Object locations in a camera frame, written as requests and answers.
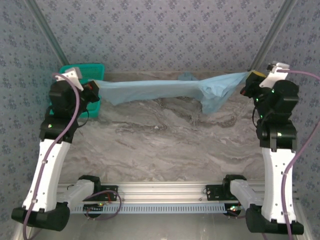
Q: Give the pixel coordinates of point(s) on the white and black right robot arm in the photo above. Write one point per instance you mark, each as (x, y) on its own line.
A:
(277, 180)

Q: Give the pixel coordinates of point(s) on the green plastic basket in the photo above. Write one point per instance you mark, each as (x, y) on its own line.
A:
(92, 72)

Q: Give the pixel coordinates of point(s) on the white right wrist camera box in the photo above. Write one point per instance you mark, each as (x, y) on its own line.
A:
(272, 73)

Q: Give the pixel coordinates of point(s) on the steel sheet panel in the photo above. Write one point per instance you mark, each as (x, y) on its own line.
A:
(162, 227)

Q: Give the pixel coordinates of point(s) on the light blue t-shirt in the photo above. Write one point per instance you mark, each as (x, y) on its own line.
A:
(150, 90)

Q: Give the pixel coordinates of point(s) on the aluminium corner post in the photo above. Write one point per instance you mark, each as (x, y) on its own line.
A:
(48, 32)
(272, 32)

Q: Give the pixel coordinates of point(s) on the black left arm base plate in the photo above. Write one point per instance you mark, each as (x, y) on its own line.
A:
(112, 191)

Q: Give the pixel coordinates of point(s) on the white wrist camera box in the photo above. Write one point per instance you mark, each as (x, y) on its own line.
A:
(272, 73)
(72, 75)

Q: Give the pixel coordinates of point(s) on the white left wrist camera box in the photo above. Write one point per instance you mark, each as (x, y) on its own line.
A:
(72, 75)

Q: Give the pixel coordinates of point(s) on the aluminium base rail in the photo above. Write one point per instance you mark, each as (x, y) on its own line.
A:
(162, 192)

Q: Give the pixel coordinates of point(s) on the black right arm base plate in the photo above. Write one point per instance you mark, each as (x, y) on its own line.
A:
(212, 192)

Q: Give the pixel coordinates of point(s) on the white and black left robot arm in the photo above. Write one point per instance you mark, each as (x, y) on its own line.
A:
(47, 172)

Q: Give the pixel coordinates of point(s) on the small black controller board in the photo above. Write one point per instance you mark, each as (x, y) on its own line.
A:
(93, 209)
(233, 210)

